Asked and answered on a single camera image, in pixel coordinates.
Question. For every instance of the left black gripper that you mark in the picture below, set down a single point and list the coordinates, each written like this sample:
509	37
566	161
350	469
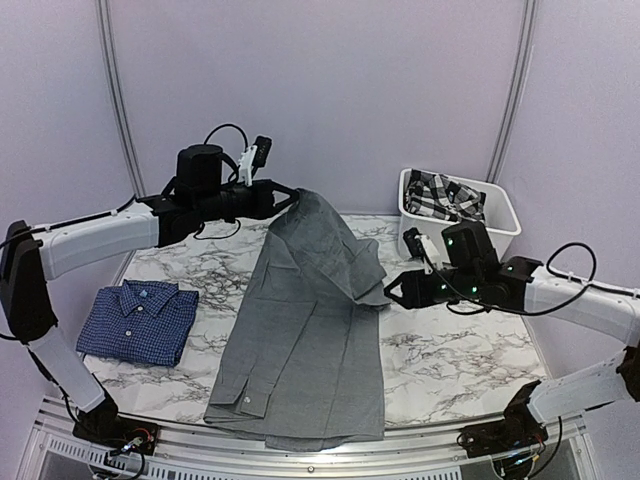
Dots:
263	203

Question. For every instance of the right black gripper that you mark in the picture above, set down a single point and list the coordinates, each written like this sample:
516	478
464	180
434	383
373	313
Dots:
414	294

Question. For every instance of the grey long sleeve shirt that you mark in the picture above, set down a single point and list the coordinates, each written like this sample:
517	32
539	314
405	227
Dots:
301	369

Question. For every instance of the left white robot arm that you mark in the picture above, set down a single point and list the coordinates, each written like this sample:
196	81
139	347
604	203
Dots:
31	256

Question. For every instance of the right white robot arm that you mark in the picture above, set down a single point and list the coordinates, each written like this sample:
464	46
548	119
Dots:
529	288

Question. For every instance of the black white plaid shirt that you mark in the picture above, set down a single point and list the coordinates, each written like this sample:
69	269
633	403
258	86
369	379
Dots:
439	197

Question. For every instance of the folded blue checkered shirt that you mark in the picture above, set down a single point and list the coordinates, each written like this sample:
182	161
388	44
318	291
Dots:
144	322

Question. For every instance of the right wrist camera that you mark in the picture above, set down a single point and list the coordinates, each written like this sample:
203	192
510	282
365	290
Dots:
420	246

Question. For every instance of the right aluminium wall post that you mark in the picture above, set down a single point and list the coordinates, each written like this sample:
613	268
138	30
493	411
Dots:
524	51

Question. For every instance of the aluminium wall post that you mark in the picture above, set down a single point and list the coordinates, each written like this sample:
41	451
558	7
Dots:
524	51
116	93

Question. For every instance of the left aluminium wall post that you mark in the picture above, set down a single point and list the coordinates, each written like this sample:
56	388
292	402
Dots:
116	93

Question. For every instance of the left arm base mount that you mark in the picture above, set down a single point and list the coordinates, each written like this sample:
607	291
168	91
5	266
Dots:
104	425

